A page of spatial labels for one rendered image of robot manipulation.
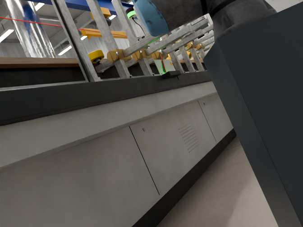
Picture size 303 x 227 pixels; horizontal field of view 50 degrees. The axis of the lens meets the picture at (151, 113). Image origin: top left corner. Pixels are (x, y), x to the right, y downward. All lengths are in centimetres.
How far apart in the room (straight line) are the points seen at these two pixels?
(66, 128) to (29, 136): 15
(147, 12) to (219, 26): 21
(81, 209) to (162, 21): 74
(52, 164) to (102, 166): 27
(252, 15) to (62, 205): 87
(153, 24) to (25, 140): 48
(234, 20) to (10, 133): 66
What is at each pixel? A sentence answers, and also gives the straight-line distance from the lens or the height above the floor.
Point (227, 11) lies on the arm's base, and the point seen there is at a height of 67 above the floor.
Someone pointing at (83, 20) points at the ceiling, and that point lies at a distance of 1181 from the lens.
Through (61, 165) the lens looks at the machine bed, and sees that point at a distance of 127.
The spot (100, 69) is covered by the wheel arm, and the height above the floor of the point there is 82.
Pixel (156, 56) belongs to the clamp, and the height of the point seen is 84.
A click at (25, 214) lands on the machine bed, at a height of 37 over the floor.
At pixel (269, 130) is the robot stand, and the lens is 87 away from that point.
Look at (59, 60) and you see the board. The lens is 146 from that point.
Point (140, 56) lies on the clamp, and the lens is 168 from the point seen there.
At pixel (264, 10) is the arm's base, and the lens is 96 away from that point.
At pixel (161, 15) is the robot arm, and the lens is 95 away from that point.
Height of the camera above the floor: 46
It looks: 2 degrees up
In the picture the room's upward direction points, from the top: 24 degrees counter-clockwise
